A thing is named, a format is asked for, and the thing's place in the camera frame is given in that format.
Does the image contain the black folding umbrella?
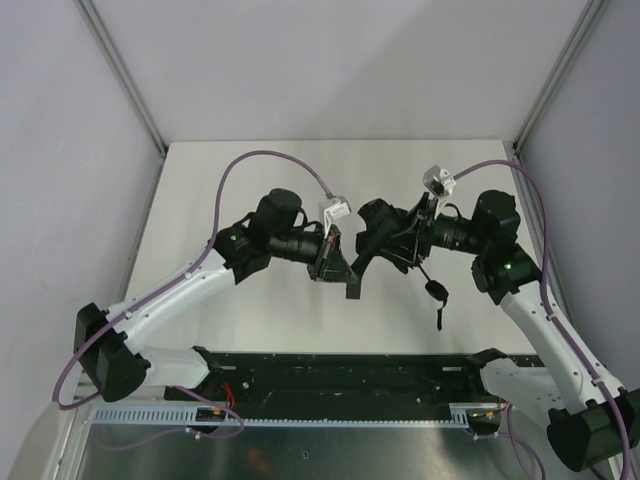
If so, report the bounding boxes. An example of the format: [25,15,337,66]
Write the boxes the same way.
[346,193,449,331]

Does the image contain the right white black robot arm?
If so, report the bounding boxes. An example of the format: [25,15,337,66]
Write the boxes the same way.
[382,190,639,479]

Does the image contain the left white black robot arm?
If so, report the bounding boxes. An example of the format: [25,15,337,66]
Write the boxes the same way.
[74,189,357,402]

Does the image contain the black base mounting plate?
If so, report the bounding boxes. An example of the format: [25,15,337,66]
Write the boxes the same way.
[194,353,504,423]

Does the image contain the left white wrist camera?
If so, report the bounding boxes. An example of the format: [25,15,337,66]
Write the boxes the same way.
[319,196,352,236]

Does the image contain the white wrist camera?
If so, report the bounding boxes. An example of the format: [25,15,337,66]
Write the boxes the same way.
[319,196,352,236]
[422,165,456,213]

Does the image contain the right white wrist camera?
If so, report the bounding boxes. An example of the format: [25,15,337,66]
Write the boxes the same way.
[422,165,456,213]

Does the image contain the grey slotted cable duct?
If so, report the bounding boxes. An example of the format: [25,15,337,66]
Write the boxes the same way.
[89,405,474,426]

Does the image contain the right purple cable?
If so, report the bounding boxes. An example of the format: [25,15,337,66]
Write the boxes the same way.
[452,159,634,480]

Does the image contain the purple cable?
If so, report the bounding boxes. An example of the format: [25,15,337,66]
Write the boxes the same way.
[452,159,634,480]
[53,149,336,411]

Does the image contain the right aluminium frame post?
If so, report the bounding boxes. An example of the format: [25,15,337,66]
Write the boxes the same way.
[511,0,611,155]

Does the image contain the aluminium frame post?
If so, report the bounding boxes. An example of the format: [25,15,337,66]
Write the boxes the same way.
[72,0,169,154]
[511,0,611,155]

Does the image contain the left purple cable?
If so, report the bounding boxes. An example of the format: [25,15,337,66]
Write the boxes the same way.
[53,149,336,411]

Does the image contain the left aluminium frame post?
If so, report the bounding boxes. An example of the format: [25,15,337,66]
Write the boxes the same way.
[72,0,169,154]

